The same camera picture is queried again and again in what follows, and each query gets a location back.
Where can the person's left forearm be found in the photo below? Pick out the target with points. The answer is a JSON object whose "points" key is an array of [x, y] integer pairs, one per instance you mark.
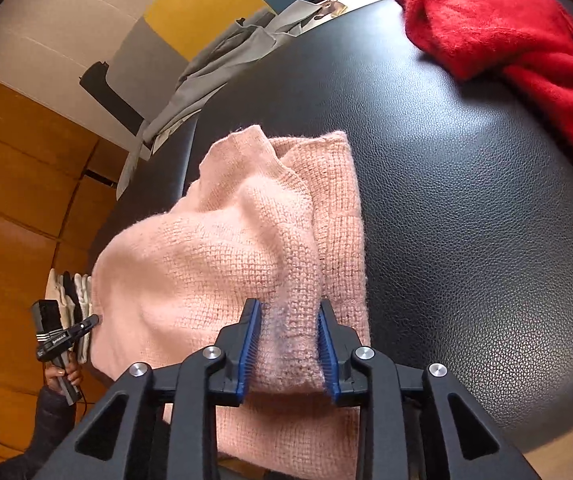
{"points": [[51, 425]]}

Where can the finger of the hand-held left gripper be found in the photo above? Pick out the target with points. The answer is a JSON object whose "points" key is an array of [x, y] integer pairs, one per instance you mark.
{"points": [[79, 331]]}

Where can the black glove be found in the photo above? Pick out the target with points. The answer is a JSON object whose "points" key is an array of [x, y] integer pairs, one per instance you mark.
{"points": [[69, 292]]}

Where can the grey yellow blue panelled chair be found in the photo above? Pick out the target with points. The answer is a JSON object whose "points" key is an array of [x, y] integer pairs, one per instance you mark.
{"points": [[186, 15]]}

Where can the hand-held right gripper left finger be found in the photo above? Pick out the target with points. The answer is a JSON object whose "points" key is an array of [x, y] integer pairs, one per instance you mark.
{"points": [[251, 345]]}

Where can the pink knitted sweater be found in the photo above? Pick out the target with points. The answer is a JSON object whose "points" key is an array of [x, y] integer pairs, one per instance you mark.
{"points": [[201, 270]]}

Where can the printed paper sheet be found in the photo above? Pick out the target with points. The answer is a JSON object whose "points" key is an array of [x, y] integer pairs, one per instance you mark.
{"points": [[351, 0]]}

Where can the grey garment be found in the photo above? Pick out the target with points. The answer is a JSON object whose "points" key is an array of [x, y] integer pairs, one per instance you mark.
{"points": [[201, 80]]}

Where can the person's left hand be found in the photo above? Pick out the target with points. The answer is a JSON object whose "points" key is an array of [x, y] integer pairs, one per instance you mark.
{"points": [[75, 372]]}

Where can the red sweater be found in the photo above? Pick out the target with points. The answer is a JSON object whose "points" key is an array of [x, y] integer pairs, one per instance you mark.
{"points": [[506, 25]]}

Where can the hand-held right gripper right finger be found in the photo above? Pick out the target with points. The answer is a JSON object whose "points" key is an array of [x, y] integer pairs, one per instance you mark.
{"points": [[327, 350]]}

